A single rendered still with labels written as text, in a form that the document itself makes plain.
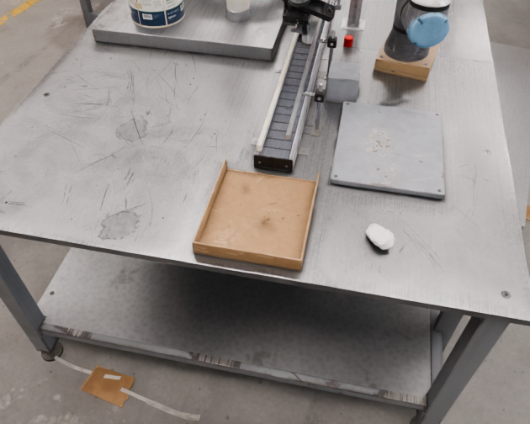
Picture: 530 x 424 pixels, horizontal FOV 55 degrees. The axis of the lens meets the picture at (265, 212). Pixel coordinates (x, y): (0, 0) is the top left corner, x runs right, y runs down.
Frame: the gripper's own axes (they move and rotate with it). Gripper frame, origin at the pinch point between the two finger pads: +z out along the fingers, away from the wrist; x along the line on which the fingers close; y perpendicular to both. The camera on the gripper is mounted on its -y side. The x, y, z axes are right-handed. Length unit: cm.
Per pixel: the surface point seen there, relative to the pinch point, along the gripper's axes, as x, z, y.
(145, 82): 26, -3, 51
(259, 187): 62, -24, 3
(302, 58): 9.2, 0.9, 0.4
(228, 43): 5.3, 3.2, 27.2
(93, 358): 122, 38, 63
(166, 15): -3, 3, 52
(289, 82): 21.8, -6.3, 2.1
